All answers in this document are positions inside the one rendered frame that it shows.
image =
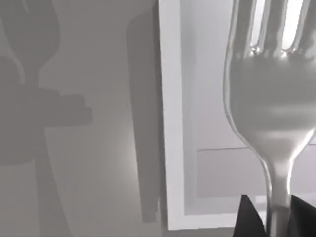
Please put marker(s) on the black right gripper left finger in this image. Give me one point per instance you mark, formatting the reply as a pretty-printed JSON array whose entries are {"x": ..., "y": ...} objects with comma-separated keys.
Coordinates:
[{"x": 247, "y": 217}]

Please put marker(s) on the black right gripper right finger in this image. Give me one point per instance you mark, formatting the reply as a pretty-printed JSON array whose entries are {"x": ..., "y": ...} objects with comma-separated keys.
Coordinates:
[{"x": 302, "y": 217}]

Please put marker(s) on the silver metal fork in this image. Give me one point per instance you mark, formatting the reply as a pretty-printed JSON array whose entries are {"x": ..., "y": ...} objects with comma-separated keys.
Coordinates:
[{"x": 269, "y": 103}]

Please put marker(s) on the white rectangular tray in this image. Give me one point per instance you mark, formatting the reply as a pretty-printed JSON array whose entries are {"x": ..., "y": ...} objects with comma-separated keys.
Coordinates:
[{"x": 172, "y": 123}]

